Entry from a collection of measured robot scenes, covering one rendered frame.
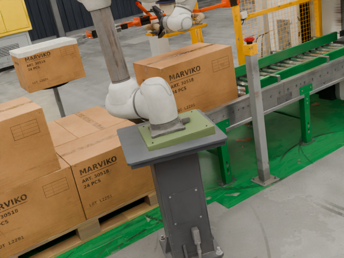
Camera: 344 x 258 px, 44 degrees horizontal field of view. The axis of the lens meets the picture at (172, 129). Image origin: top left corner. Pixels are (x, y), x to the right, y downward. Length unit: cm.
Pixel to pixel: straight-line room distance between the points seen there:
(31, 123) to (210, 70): 126
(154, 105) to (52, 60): 247
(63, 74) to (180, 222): 257
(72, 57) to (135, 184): 200
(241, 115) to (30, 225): 158
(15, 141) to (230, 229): 137
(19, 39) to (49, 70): 569
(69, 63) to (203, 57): 192
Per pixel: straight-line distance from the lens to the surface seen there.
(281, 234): 262
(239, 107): 302
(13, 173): 257
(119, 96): 219
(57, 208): 272
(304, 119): 355
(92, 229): 287
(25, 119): 250
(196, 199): 229
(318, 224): 269
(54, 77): 446
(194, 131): 208
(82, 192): 274
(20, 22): 1004
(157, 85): 208
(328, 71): 365
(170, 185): 221
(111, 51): 217
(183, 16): 244
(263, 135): 298
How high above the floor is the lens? 158
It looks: 21 degrees down
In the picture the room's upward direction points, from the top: 11 degrees counter-clockwise
